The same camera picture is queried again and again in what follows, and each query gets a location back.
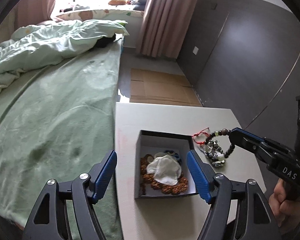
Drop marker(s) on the pink left curtain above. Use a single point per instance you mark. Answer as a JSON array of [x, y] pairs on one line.
[[29, 12]]

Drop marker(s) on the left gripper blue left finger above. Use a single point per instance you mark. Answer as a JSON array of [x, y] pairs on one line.
[[87, 189]]

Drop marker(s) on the white cloth pouch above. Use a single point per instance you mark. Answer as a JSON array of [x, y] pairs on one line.
[[165, 170]]

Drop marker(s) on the wall power outlet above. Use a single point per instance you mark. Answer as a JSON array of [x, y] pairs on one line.
[[195, 50]]

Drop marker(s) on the flattened cardboard sheet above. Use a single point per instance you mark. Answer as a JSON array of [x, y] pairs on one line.
[[161, 88]]

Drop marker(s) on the bed with green sheet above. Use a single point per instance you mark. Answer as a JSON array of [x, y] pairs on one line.
[[55, 122]]

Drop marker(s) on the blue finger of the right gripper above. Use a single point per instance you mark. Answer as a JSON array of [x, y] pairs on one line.
[[245, 140]]

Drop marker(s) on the pink curtain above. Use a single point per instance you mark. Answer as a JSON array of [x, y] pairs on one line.
[[165, 24], [29, 12]]

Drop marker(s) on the black garment on bed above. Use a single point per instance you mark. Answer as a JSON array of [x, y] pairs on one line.
[[104, 41]]

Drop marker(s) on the pink right curtain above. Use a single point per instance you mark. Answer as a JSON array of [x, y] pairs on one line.
[[165, 24]]

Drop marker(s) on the person's right hand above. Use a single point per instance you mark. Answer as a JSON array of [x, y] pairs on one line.
[[286, 212]]

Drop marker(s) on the light green duvet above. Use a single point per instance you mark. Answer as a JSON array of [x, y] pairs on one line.
[[36, 46]]

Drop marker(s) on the black jewelry box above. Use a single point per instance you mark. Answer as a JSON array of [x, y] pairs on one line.
[[152, 144]]

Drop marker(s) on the patterned windowsill cushion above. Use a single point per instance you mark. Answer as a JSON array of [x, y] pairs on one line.
[[118, 15]]

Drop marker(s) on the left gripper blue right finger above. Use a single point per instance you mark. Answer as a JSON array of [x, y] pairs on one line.
[[216, 190]]

